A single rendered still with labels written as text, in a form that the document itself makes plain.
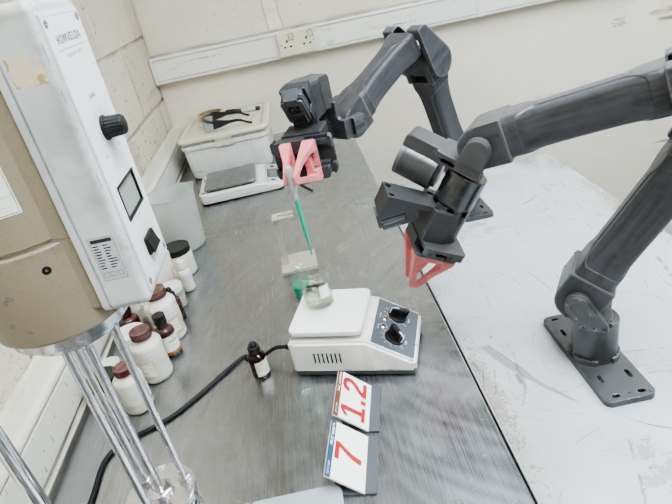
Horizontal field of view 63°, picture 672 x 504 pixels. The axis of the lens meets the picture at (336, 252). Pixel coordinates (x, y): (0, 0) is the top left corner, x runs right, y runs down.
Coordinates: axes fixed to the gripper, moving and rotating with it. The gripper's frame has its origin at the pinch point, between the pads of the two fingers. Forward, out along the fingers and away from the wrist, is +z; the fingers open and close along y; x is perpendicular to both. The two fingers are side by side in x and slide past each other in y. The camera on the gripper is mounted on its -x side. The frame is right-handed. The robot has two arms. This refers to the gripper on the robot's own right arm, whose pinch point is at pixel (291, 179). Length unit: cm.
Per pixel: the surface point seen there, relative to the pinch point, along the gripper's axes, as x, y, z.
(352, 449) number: 28.7, 7.7, 25.4
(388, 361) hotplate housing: 28.1, 10.8, 9.4
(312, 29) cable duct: 0, -28, -135
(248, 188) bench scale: 30, -41, -69
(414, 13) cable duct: 3, 8, -148
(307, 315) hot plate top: 22.3, -2.2, 4.3
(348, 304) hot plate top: 22.6, 4.2, 1.6
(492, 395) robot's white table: 31.6, 25.9, 13.5
